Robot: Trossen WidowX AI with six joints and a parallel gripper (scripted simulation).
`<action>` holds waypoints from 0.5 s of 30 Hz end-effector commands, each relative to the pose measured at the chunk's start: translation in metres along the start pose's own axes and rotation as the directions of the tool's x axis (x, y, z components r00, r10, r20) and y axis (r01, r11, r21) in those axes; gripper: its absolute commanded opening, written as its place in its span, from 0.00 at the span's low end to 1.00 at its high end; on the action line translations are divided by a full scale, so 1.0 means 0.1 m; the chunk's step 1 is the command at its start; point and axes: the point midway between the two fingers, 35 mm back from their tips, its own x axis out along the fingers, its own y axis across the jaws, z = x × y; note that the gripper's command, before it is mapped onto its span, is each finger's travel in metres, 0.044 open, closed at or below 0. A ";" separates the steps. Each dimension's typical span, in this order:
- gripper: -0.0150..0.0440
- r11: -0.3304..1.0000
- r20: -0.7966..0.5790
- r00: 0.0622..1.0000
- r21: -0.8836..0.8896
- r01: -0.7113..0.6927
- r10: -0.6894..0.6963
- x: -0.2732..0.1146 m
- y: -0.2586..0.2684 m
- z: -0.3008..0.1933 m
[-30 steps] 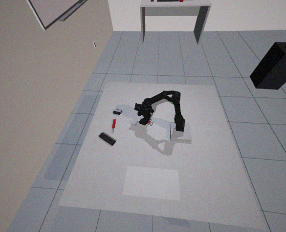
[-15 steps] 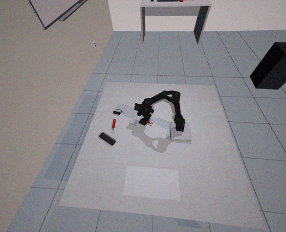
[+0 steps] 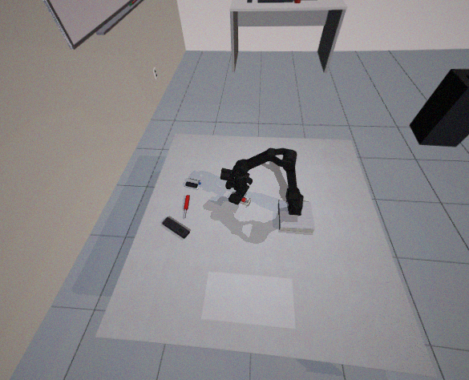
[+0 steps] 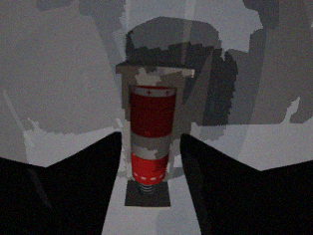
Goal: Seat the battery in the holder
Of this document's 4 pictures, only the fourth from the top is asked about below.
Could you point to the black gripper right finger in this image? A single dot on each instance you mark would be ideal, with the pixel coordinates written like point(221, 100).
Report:
point(229, 196)

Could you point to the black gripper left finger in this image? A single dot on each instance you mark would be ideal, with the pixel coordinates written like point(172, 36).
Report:
point(74, 193)

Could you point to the red and white battery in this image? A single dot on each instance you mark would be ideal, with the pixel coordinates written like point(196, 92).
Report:
point(152, 116)

